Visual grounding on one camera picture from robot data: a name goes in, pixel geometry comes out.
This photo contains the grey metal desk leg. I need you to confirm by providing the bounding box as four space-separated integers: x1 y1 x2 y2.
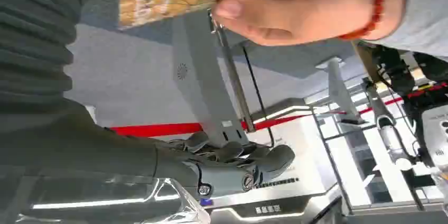
171 11 251 148

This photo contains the clear acrylic box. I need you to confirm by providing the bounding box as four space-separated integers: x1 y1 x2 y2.
15 176 211 224

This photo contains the white printed platform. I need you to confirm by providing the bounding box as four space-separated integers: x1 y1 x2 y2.
202 114 339 210

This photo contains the white machine housing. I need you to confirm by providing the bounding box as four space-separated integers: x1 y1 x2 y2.
419 105 448 183

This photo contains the red bead bracelet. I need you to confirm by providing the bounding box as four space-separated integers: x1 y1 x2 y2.
338 0 386 41

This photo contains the thin steel rod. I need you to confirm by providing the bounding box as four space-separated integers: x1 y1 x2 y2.
208 10 257 134

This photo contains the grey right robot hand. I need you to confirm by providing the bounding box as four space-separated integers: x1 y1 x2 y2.
0 100 296 202

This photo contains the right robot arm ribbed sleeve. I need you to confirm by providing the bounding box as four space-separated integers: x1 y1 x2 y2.
0 0 103 115

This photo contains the person's hand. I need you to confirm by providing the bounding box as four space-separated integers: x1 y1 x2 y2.
211 0 386 46

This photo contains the black cable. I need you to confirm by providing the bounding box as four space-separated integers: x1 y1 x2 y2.
241 45 276 147

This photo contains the white pedestal stand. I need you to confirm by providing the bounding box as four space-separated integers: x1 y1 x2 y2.
315 57 366 126

